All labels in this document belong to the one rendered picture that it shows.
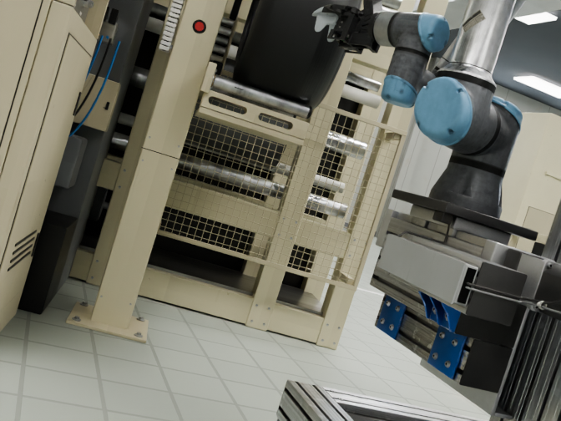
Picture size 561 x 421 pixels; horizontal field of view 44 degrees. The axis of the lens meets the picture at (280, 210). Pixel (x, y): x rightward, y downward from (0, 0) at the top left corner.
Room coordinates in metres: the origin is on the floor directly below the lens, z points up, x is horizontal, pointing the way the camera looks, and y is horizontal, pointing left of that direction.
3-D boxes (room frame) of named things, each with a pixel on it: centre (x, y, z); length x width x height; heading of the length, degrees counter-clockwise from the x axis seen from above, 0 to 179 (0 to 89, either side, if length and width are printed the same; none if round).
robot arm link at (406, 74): (1.48, -0.18, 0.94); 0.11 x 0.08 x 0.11; 136
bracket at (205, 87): (2.43, 0.38, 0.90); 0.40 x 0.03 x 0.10; 10
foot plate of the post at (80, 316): (2.39, 0.45, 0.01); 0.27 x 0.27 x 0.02; 10
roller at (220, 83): (2.32, 0.17, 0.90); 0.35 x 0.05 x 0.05; 100
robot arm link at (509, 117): (1.45, -0.36, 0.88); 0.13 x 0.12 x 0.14; 136
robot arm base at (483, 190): (1.46, -0.36, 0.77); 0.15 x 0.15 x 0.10
